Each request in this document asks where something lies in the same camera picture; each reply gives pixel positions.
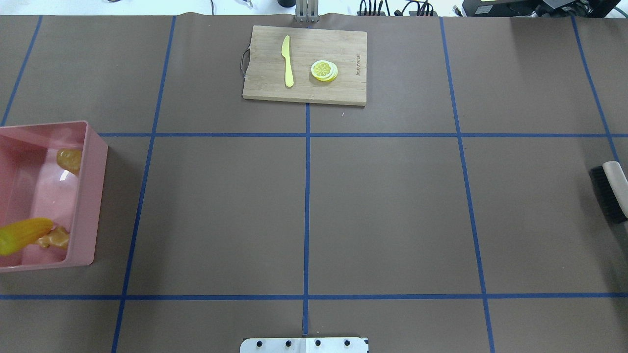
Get yellow toy lemon slices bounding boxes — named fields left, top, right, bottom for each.
left=310, top=60, right=339, bottom=82

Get yellow toy corn cob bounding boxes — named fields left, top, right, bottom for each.
left=0, top=217, right=54, bottom=255

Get beige brush black bristles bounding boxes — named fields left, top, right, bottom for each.
left=588, top=160, right=628, bottom=224

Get yellow plastic toy knife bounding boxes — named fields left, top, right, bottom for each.
left=281, top=35, right=294, bottom=88

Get bamboo cutting board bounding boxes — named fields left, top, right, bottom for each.
left=242, top=25, right=367, bottom=106

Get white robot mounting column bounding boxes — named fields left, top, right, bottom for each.
left=239, top=337, right=369, bottom=353

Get brown toy potato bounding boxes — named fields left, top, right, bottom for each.
left=56, top=149, right=82, bottom=176

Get pink plastic bin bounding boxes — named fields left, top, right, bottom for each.
left=1, top=121, right=108, bottom=273

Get toy ginger root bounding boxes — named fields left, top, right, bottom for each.
left=36, top=226, right=70, bottom=250

